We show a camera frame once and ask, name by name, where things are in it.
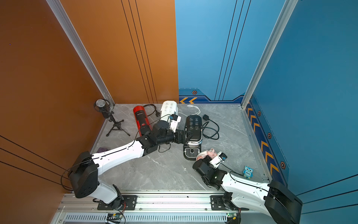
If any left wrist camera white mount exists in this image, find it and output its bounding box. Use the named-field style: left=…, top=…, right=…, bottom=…
left=169, top=114, right=181, bottom=133

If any blue owl toy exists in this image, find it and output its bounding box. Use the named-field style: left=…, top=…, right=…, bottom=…
left=243, top=166, right=253, bottom=179

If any red Nespresso coffee machine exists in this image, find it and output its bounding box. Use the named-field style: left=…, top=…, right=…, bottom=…
left=133, top=105, right=152, bottom=136

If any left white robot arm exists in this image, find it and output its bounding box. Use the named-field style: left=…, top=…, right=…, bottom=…
left=68, top=120, right=193, bottom=210

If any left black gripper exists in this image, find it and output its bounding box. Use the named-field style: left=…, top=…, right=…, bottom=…
left=156, top=128, right=193, bottom=147

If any black coffee machine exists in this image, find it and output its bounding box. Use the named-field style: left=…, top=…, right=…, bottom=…
left=183, top=115, right=203, bottom=161

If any black coiled power cable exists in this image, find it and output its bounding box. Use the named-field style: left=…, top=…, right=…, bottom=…
left=143, top=104, right=161, bottom=118

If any white coffee machine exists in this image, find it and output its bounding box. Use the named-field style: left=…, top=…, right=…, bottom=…
left=160, top=100, right=179, bottom=124

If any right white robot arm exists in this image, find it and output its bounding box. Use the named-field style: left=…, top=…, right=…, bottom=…
left=193, top=156, right=303, bottom=224

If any black microphone on tripod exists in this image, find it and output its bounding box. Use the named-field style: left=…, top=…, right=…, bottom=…
left=93, top=99, right=130, bottom=137

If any pink towel cloth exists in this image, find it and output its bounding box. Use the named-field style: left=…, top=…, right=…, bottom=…
left=196, top=148, right=217, bottom=161

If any purple block toy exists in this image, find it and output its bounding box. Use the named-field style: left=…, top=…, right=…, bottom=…
left=97, top=147, right=108, bottom=153

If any white power cable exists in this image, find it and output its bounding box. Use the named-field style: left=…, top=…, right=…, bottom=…
left=178, top=105, right=201, bottom=117

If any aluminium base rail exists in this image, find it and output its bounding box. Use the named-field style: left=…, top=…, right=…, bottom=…
left=53, top=190, right=289, bottom=215

